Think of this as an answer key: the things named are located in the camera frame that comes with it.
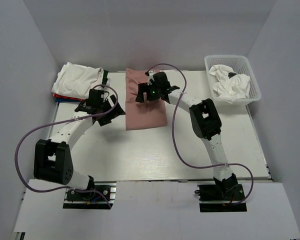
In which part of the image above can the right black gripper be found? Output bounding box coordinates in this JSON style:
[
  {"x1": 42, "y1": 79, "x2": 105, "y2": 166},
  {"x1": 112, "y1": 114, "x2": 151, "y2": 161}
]
[{"x1": 136, "y1": 81, "x2": 163, "y2": 103}]

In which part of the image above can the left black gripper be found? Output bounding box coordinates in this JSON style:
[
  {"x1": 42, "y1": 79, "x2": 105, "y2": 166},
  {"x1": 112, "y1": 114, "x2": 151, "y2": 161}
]
[{"x1": 98, "y1": 95, "x2": 126, "y2": 126}]

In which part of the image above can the pink printed t shirt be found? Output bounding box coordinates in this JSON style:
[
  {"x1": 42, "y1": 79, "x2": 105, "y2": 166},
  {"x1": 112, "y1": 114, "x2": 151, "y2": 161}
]
[{"x1": 125, "y1": 68, "x2": 168, "y2": 131}]

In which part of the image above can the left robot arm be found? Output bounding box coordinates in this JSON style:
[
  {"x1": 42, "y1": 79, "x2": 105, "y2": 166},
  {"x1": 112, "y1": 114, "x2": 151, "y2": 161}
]
[{"x1": 33, "y1": 94, "x2": 126, "y2": 200}]

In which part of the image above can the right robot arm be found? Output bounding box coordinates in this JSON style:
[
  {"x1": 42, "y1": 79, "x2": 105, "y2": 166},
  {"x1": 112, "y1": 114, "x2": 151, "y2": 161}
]
[{"x1": 135, "y1": 83, "x2": 238, "y2": 200}]

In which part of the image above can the folded dark green t shirt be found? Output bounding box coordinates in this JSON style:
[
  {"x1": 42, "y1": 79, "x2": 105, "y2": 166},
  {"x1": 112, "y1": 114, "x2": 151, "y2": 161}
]
[{"x1": 101, "y1": 69, "x2": 109, "y2": 85}]

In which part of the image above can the folded white t shirt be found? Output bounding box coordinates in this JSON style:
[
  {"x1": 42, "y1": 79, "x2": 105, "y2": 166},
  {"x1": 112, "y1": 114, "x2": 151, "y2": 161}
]
[{"x1": 51, "y1": 62, "x2": 104, "y2": 99}]

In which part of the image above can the folded blue t shirt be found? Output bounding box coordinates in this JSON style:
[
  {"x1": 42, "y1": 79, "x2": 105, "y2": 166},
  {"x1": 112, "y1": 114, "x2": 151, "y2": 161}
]
[{"x1": 54, "y1": 98, "x2": 82, "y2": 103}]

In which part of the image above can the folded red t shirt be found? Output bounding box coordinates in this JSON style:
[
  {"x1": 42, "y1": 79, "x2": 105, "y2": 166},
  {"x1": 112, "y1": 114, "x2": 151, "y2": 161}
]
[{"x1": 52, "y1": 93, "x2": 83, "y2": 100}]

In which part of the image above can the crumpled white t shirt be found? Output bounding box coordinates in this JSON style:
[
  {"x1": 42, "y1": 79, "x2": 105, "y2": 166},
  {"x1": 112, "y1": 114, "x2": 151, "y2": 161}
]
[{"x1": 209, "y1": 64, "x2": 251, "y2": 104}]

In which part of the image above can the white plastic basket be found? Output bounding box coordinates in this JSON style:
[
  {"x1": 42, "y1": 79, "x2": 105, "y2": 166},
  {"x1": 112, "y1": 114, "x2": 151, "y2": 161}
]
[{"x1": 204, "y1": 55, "x2": 261, "y2": 106}]

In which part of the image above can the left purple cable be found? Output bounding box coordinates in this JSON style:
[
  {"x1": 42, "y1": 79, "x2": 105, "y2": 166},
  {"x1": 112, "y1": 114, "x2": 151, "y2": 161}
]
[{"x1": 14, "y1": 84, "x2": 120, "y2": 208}]

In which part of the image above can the purple cable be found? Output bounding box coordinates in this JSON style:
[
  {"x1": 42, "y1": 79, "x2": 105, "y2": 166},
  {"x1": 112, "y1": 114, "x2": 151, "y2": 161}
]
[
  {"x1": 144, "y1": 63, "x2": 255, "y2": 206},
  {"x1": 14, "y1": 84, "x2": 120, "y2": 208}
]

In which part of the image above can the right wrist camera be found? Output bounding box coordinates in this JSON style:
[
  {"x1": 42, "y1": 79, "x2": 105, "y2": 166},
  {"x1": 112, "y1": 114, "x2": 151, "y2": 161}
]
[{"x1": 147, "y1": 72, "x2": 171, "y2": 90}]

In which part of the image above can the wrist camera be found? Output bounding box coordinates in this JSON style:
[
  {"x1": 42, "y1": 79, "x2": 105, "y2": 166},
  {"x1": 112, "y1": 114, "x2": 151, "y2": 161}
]
[
  {"x1": 147, "y1": 72, "x2": 171, "y2": 90},
  {"x1": 86, "y1": 89, "x2": 105, "y2": 107}
]

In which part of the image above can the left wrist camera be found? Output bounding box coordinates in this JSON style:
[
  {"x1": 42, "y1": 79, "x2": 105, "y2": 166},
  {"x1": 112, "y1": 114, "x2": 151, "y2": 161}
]
[{"x1": 86, "y1": 89, "x2": 105, "y2": 107}]

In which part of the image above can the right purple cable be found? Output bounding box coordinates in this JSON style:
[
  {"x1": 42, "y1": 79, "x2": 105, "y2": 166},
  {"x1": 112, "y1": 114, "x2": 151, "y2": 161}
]
[{"x1": 144, "y1": 63, "x2": 255, "y2": 206}]

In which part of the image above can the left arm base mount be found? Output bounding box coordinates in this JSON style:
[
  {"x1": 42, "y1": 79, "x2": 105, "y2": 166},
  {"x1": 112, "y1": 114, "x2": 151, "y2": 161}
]
[{"x1": 63, "y1": 182, "x2": 117, "y2": 210}]

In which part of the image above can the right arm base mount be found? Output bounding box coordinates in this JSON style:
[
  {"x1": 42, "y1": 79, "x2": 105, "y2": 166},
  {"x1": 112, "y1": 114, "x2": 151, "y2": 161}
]
[{"x1": 194, "y1": 184, "x2": 247, "y2": 213}]

